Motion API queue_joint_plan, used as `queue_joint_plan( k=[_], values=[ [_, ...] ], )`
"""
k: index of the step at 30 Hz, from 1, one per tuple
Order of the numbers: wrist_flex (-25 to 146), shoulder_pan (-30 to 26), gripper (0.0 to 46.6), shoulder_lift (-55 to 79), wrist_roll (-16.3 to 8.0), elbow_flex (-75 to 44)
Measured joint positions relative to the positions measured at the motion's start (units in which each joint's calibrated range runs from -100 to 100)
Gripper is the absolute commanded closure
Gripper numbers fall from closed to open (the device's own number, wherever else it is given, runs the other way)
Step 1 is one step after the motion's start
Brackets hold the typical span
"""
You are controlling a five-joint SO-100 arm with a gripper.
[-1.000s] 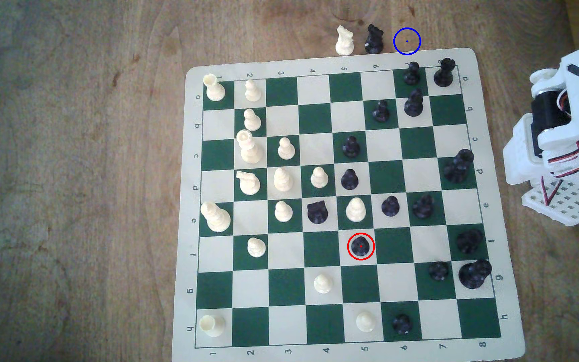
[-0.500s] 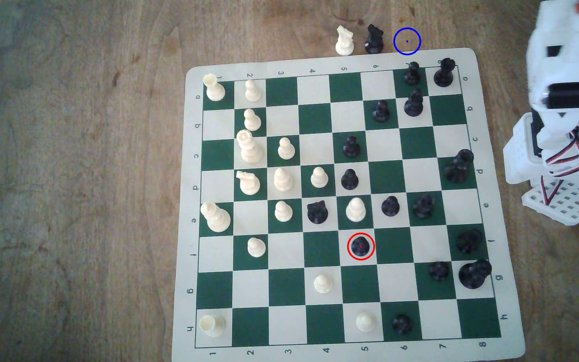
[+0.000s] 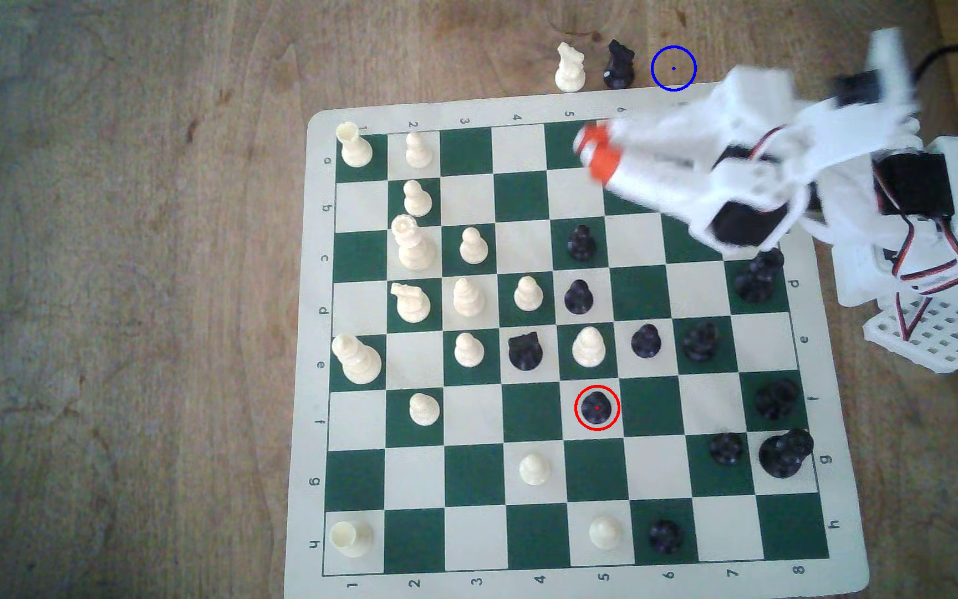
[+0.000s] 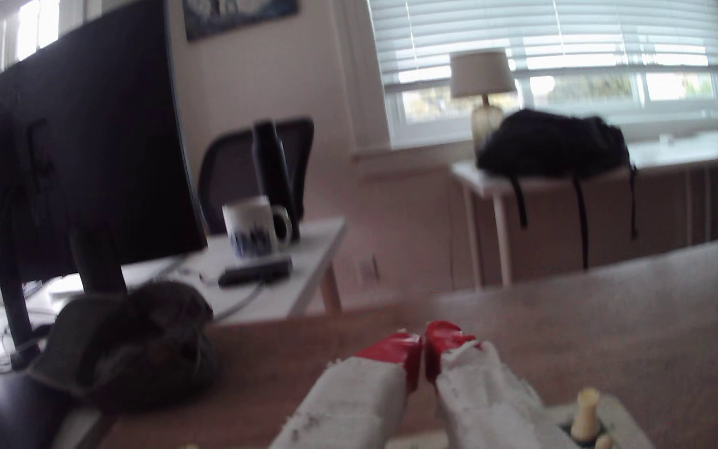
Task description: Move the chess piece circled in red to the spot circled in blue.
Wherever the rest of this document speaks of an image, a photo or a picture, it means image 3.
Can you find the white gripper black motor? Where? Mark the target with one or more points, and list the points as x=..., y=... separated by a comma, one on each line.
x=667, y=161

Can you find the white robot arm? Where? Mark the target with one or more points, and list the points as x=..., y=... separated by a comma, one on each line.
x=853, y=133

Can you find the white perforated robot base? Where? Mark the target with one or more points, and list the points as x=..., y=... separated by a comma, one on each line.
x=936, y=343

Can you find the green white chess board mat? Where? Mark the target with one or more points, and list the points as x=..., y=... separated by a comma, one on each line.
x=529, y=412

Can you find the black knight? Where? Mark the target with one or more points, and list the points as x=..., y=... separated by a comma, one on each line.
x=619, y=71
x=525, y=353

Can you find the white knight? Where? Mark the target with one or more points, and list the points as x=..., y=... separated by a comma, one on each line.
x=570, y=73
x=412, y=305

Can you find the black queen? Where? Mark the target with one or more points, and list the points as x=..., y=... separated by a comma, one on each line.
x=753, y=283

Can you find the white pawn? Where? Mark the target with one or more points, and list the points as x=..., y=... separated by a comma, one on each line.
x=418, y=154
x=469, y=352
x=535, y=470
x=605, y=533
x=424, y=410
x=473, y=248
x=589, y=349
x=528, y=295
x=417, y=202

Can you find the black pawn e7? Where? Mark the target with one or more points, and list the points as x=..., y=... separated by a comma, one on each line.
x=700, y=344

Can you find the white bishop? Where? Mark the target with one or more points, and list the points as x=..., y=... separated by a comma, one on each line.
x=468, y=299

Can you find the white queen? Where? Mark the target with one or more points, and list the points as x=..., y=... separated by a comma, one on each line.
x=414, y=248

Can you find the black rook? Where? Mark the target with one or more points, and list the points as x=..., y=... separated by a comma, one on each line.
x=777, y=400

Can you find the white rook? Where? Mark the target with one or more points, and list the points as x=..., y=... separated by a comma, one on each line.
x=354, y=150
x=352, y=539

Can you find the black king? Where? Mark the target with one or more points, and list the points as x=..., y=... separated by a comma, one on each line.
x=783, y=455

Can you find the white king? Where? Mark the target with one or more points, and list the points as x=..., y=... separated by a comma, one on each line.
x=358, y=362

